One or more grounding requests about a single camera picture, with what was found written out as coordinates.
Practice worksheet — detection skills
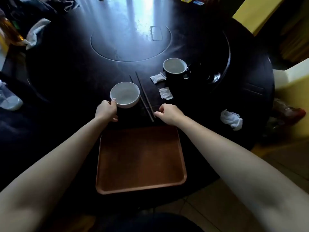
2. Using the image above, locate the person's left forearm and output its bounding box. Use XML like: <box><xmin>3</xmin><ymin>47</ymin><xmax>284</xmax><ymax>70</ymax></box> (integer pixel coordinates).
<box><xmin>0</xmin><ymin>115</ymin><xmax>107</xmax><ymax>232</ymax></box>

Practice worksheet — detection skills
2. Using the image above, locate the crumpled white tissue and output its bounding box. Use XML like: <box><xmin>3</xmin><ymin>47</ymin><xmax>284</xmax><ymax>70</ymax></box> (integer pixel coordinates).
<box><xmin>220</xmin><ymin>109</ymin><xmax>243</xmax><ymax>131</ymax></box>

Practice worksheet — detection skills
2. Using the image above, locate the brown rectangular tray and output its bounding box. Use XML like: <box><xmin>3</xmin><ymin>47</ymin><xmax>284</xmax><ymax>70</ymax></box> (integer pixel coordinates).
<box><xmin>96</xmin><ymin>125</ymin><xmax>188</xmax><ymax>195</ymax></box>

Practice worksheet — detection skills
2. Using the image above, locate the red plastic bag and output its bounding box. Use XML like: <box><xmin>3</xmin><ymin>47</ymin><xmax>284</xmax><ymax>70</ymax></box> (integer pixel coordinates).
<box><xmin>265</xmin><ymin>98</ymin><xmax>307</xmax><ymax>138</ymax></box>

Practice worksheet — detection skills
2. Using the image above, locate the person's right forearm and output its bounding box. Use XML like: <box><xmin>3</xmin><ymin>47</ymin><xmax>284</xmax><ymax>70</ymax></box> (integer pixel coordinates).
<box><xmin>178</xmin><ymin>116</ymin><xmax>309</xmax><ymax>232</ymax></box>

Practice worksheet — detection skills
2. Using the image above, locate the black saucer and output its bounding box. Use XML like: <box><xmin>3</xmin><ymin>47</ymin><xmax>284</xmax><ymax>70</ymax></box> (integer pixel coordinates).
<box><xmin>186</xmin><ymin>62</ymin><xmax>222</xmax><ymax>85</ymax></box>

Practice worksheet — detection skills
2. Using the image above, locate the black cup with white inside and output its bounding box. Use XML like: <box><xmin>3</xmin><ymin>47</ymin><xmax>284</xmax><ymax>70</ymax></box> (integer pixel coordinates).
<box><xmin>162</xmin><ymin>58</ymin><xmax>190</xmax><ymax>81</ymax></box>

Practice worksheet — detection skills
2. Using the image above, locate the person's left hand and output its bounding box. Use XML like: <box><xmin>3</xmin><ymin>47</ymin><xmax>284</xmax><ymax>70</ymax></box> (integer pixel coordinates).
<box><xmin>95</xmin><ymin>98</ymin><xmax>119</xmax><ymax>123</ymax></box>

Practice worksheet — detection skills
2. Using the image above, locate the white paper wrapper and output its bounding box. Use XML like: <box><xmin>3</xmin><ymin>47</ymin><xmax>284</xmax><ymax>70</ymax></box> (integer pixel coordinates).
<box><xmin>150</xmin><ymin>72</ymin><xmax>167</xmax><ymax>84</ymax></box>
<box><xmin>158</xmin><ymin>87</ymin><xmax>174</xmax><ymax>99</ymax></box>

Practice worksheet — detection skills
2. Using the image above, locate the yellow chair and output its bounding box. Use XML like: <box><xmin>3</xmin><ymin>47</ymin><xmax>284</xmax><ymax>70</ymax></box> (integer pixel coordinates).
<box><xmin>273</xmin><ymin>58</ymin><xmax>309</xmax><ymax>139</ymax></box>
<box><xmin>232</xmin><ymin>0</ymin><xmax>288</xmax><ymax>36</ymax></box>

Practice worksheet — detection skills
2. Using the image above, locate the clear plastic bottle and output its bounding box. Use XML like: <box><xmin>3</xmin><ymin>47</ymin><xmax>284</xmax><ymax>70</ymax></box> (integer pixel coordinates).
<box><xmin>0</xmin><ymin>79</ymin><xmax>24</xmax><ymax>111</ymax></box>

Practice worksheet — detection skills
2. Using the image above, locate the person's right hand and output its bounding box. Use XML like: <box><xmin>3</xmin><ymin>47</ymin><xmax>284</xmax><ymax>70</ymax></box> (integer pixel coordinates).
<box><xmin>154</xmin><ymin>103</ymin><xmax>187</xmax><ymax>126</ymax></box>

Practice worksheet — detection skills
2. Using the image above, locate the round turntable disc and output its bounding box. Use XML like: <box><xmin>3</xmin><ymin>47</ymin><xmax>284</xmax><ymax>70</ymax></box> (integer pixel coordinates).
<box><xmin>90</xmin><ymin>21</ymin><xmax>172</xmax><ymax>63</ymax></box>

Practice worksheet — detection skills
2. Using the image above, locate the amber glass bottle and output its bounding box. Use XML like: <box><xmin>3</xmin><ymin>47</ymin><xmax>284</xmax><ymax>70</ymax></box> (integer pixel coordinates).
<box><xmin>0</xmin><ymin>9</ymin><xmax>25</xmax><ymax>47</ymax></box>

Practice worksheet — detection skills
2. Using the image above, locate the white ceramic bowl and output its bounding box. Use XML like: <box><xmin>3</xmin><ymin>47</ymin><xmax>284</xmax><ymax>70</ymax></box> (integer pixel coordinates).
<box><xmin>110</xmin><ymin>82</ymin><xmax>140</xmax><ymax>109</ymax></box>

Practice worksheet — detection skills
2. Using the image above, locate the dark clothing pile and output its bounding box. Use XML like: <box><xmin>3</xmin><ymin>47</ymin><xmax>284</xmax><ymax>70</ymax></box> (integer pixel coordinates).
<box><xmin>0</xmin><ymin>0</ymin><xmax>80</xmax><ymax>23</ymax></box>

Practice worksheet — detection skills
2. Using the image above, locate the white cloth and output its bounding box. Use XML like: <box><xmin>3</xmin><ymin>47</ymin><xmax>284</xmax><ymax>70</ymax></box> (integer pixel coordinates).
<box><xmin>25</xmin><ymin>18</ymin><xmax>52</xmax><ymax>50</ymax></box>

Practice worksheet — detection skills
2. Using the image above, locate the dark wooden chopstick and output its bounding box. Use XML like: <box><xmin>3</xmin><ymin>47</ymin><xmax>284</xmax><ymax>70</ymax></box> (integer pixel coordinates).
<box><xmin>135</xmin><ymin>71</ymin><xmax>156</xmax><ymax>118</ymax></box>
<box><xmin>129</xmin><ymin>75</ymin><xmax>154</xmax><ymax>122</ymax></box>

